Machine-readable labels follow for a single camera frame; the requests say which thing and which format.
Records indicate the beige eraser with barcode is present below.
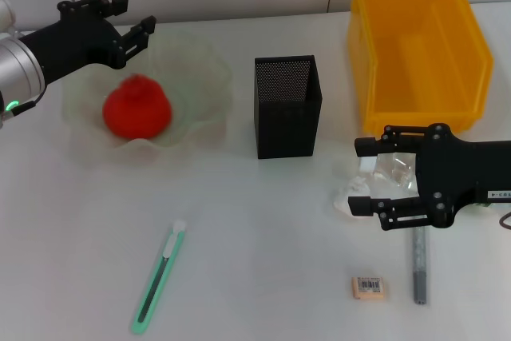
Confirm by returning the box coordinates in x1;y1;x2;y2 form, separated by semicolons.
350;276;386;301

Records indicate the yellow plastic bin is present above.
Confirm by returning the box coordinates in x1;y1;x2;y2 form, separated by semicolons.
345;0;495;135

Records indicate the white paper ball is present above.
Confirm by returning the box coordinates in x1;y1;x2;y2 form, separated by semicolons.
333;176;378;218

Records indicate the black mesh pen holder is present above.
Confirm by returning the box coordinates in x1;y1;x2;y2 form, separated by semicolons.
254;54;323;160

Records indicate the clear green-label water bottle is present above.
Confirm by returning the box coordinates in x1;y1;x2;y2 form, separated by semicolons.
358;152;496;211

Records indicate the green utility knife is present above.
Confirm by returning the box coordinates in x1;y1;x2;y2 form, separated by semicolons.
129;219;187;335

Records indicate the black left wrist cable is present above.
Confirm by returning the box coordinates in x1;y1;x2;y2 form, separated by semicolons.
11;89;45;118

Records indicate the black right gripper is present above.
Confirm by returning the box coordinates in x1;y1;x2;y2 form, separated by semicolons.
347;123;511;232

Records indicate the grey glitter pen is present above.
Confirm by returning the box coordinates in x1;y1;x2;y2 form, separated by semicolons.
411;227;430;305

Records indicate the red-orange knitted toy orange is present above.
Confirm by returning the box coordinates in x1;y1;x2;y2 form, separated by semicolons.
102;73;175;139

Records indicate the green glass fruit plate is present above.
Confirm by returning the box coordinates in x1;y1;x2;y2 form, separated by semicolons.
59;29;235;162

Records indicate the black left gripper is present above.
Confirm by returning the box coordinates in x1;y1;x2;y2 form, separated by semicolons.
18;0;158;87

